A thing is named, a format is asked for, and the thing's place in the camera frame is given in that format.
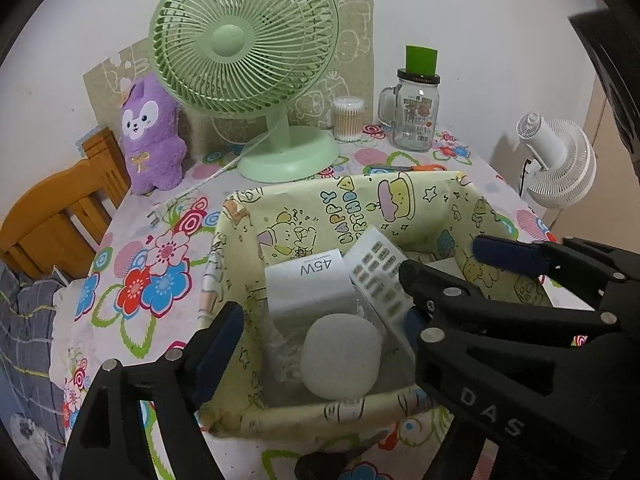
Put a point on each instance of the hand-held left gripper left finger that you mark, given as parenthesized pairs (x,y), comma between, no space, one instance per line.
(215,355)

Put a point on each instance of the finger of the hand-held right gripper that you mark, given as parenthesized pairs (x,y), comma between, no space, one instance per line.
(425,285)
(510,254)

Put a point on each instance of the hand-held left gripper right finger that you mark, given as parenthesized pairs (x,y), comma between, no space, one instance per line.
(416,321)

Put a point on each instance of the small white box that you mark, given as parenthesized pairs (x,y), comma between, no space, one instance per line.
(445,267)

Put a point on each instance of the white remote control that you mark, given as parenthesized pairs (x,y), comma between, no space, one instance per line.
(375,270)

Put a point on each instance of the white oval case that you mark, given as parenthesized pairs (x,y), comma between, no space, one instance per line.
(342,355)

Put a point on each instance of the white charger box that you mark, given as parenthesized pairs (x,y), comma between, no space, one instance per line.
(310,290)

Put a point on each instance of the yellow cartoon storage box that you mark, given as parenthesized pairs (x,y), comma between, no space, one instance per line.
(300,220)

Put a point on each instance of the floral tablecloth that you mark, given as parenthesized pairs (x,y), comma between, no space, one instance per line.
(150,280)

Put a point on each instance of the white clip fan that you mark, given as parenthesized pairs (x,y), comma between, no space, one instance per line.
(565,170)

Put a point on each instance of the orange scissors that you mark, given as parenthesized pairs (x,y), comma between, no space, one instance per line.
(427,167)

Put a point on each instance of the glass jar mug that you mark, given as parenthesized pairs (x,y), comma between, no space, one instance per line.
(412,122)

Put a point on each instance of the cotton swab container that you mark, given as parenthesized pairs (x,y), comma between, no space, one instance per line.
(348,120)

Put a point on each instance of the grey plaid blanket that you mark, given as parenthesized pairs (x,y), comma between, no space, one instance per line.
(25,340)

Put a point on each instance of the dark curved object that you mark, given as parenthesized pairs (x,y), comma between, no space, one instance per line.
(617,70)

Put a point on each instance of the green plastic cup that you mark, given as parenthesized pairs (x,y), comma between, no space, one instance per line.
(421,60)

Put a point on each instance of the purple plush toy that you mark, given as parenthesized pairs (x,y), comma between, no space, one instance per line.
(152,145)

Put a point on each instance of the wooden chair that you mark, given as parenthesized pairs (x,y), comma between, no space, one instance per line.
(50,195)

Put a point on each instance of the green desk fan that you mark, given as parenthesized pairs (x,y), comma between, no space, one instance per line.
(225,40)

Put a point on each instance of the beige cartoon wall cloth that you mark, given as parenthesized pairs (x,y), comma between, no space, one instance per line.
(357,35)

